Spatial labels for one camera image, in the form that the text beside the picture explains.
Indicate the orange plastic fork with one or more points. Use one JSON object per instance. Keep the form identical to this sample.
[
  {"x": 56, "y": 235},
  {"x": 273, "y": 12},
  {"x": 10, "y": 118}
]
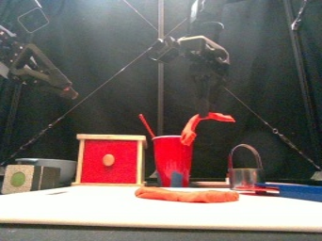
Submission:
[{"x": 191, "y": 128}]

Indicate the red-orange dough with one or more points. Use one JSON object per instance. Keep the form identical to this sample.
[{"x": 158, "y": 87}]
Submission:
[{"x": 189, "y": 195}]

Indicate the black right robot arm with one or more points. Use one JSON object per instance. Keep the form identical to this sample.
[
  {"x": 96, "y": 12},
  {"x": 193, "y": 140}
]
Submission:
[{"x": 208, "y": 15}]

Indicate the pink plate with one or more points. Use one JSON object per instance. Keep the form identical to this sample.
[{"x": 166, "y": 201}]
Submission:
[{"x": 211, "y": 183}]

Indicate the thin red stick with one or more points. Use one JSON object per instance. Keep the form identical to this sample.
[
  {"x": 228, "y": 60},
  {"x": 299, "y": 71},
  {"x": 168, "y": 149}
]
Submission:
[{"x": 146, "y": 125}]

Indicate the red plastic cup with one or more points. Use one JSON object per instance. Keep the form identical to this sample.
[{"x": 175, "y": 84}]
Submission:
[{"x": 172, "y": 160}]

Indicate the pale round bowl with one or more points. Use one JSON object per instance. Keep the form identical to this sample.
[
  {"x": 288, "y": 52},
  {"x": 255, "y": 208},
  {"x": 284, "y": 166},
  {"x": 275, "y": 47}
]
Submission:
[{"x": 54, "y": 164}]

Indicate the wooden box with red drawer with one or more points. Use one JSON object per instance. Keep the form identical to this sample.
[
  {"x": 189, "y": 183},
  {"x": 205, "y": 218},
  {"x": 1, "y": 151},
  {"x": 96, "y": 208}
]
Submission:
[{"x": 97, "y": 163}]

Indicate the grey cube with green dot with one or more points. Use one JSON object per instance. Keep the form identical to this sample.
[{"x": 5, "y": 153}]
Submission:
[{"x": 42, "y": 179}]

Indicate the small blue block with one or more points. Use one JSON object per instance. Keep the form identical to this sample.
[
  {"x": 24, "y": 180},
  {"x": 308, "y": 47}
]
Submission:
[{"x": 177, "y": 179}]

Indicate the white cutting board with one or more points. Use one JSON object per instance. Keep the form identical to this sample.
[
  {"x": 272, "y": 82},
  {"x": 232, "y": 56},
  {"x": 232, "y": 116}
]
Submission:
[{"x": 126, "y": 210}]

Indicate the silver vertical frame pole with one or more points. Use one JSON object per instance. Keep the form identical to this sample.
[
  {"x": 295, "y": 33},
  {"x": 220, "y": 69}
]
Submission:
[{"x": 161, "y": 94}]

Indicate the black slanted frame pole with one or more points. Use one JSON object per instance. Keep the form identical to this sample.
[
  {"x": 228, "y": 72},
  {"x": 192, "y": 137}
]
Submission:
[{"x": 300, "y": 78}]

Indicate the white frame bracket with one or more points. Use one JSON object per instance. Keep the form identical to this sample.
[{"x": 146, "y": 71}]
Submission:
[{"x": 317, "y": 175}]

